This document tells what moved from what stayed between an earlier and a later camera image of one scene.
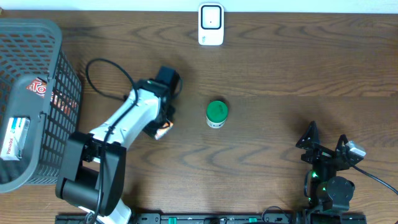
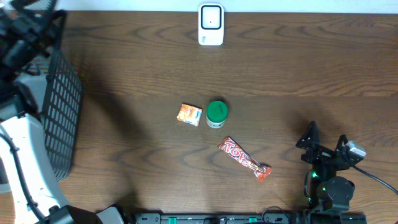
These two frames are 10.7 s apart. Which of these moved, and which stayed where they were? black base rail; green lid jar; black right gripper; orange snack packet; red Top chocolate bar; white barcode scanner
Moved: red Top chocolate bar; orange snack packet
Stayed: black right gripper; green lid jar; black base rail; white barcode scanner
